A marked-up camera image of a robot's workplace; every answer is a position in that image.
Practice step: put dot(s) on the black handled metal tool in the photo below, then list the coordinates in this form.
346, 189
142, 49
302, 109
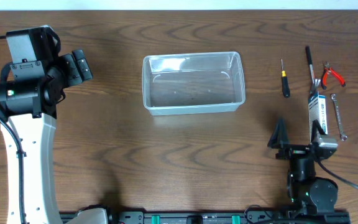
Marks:
314, 81

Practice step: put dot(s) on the silver combination wrench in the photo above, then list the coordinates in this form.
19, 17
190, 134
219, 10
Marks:
342, 134

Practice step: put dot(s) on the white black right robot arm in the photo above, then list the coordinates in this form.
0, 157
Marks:
311, 195

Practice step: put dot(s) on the yellow black small screwdriver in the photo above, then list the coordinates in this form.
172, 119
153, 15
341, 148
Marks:
285, 85

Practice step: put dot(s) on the blue white packaged tool card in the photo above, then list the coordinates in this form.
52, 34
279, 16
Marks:
317, 111

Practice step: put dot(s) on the clear plastic container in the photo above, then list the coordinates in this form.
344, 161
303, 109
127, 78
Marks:
176, 84

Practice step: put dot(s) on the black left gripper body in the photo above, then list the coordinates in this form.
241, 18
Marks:
68, 73

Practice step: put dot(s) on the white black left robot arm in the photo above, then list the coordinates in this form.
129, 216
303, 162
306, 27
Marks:
31, 87

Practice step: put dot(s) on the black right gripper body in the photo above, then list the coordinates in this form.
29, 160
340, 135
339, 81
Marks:
294, 152

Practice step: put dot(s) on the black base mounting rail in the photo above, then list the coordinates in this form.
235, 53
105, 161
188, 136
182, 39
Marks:
250, 216

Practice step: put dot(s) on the red handled pliers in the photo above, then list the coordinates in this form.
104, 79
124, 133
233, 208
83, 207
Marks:
328, 70

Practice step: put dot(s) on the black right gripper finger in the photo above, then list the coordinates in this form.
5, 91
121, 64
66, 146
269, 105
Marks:
316, 131
279, 138

